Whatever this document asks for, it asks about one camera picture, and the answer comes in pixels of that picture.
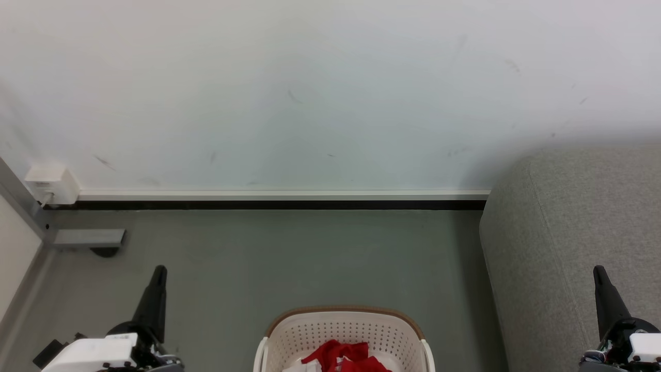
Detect white perforated laundry basket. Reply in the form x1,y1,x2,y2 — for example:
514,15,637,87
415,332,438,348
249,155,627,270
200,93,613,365
253,305,436,372

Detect grey metal frame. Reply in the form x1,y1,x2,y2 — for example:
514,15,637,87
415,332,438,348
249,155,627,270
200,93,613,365
0,158,57,336

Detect white wall socket box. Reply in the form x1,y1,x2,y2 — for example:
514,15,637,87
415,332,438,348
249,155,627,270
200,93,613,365
24,165,81,206

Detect white garment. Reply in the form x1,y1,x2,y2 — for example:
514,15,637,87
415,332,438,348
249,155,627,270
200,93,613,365
281,359,323,372

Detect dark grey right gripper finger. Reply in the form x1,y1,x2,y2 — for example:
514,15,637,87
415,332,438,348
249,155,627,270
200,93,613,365
593,266,615,329
599,266,632,323

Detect white cabinet panel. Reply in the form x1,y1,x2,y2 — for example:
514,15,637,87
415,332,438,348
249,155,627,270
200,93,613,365
0,196,43,321

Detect red fleece garment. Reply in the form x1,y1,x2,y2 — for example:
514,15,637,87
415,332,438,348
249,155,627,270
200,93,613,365
301,339,393,372

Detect grey metal foot bar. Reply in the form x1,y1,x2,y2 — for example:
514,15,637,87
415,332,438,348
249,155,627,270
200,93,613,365
52,229,126,251

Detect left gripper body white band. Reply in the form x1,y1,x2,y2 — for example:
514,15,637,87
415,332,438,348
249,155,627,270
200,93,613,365
41,321,184,372

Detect grey fabric sofa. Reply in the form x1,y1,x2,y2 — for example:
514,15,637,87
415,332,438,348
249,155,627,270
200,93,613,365
479,145,661,372

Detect black baseboard strip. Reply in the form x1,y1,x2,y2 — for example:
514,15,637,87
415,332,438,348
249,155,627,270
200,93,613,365
44,200,487,211

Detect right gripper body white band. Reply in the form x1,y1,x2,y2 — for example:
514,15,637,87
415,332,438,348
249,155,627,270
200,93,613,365
578,316,661,372

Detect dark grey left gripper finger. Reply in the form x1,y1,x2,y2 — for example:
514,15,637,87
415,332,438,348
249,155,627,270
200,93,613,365
132,266,161,331
151,266,167,342

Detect white baseboard trim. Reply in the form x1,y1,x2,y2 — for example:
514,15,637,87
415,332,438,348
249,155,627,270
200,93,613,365
77,189,491,201

